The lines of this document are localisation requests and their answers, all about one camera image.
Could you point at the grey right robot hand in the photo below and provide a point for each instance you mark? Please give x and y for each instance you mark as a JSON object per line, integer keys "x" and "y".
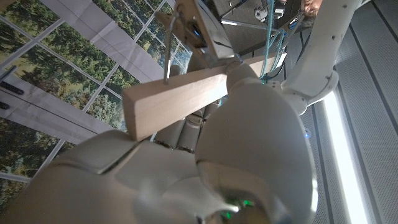
{"x": 255, "y": 140}

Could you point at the wooden stick clip hanger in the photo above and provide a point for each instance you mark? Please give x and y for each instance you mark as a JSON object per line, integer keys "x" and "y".
{"x": 161, "y": 102}

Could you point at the teal yarn skein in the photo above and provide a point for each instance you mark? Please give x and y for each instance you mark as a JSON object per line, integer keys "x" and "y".
{"x": 268, "y": 31}

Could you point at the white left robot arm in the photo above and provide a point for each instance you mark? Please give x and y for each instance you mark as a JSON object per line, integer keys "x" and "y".
{"x": 317, "y": 46}

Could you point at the white ceiling sensor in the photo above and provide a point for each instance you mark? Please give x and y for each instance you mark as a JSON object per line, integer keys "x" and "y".
{"x": 307, "y": 133}

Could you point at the long ceiling light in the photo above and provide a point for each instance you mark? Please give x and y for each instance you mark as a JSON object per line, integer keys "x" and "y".
{"x": 345, "y": 161}

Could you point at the printed forest window backdrop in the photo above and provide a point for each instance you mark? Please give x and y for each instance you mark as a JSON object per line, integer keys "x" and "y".
{"x": 62, "y": 46}

